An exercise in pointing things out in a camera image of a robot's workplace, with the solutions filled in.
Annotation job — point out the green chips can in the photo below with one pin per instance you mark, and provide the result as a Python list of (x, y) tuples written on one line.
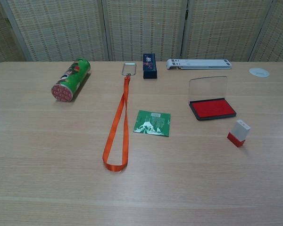
[(73, 75)]

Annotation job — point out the white folding laptop stand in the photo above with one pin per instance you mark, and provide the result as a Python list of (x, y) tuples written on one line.
[(198, 63)]

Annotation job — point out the woven folding screen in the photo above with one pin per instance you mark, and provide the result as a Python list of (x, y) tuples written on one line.
[(61, 28)]

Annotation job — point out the clear badge holder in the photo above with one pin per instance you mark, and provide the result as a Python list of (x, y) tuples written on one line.
[(129, 69)]

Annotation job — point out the red ink pad clear lid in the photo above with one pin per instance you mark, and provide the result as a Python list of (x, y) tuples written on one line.
[(212, 108)]

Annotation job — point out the dark blue rectangular box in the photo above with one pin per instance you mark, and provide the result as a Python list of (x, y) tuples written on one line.
[(149, 66)]

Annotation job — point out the red and white stamp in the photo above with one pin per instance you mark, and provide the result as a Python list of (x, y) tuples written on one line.
[(239, 131)]

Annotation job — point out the green foil sachet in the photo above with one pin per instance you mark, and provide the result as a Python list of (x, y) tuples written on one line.
[(153, 122)]

